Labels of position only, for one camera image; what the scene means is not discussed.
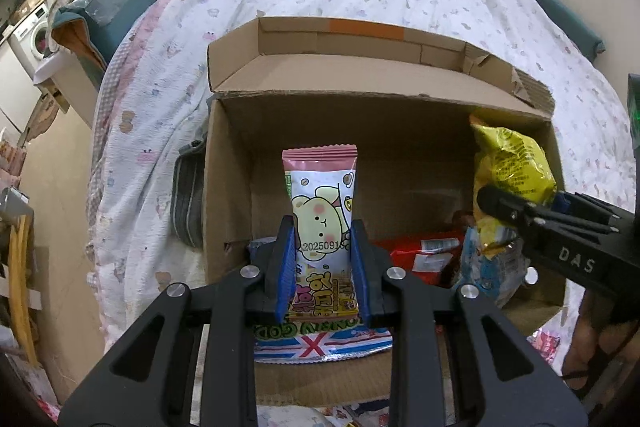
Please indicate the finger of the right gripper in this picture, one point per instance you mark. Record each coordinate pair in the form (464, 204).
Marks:
(589, 208)
(515, 210)

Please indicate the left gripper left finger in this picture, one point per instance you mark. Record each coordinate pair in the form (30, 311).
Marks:
(280, 278)

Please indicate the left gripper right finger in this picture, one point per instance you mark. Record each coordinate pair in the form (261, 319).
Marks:
(369, 265)

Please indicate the red snack bag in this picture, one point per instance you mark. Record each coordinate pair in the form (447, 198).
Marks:
(433, 256)

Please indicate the yellow snack bag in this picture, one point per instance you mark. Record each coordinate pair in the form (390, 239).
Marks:
(515, 163)

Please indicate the light blue snack bag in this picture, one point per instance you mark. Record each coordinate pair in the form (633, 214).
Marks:
(497, 277)

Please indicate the blue white gummy bag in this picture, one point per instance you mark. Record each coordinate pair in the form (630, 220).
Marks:
(309, 343)

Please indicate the pink cartoon candy packet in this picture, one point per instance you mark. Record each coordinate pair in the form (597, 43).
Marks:
(321, 186)

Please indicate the brown cardboard box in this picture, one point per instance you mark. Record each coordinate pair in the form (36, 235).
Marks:
(403, 97)

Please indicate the red pink cartoon packet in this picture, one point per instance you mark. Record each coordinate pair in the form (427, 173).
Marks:
(547, 344)

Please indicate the person's right hand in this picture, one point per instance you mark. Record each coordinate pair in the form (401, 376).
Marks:
(593, 331)

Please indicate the dark striped garment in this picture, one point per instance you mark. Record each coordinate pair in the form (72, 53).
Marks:
(186, 208)

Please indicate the white patterned bed quilt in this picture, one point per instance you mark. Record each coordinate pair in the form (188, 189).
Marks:
(184, 345)

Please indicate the wooden yellow rack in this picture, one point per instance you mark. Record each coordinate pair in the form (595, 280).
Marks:
(18, 291)

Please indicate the white storage bin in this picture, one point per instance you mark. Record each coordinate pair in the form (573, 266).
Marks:
(63, 72)

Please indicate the teal orange folded blanket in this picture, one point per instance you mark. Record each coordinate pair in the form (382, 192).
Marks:
(94, 29)

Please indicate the white washing machine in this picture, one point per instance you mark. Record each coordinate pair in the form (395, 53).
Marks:
(28, 40)

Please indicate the teal cushion by wall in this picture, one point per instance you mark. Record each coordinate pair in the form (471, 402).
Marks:
(580, 34)

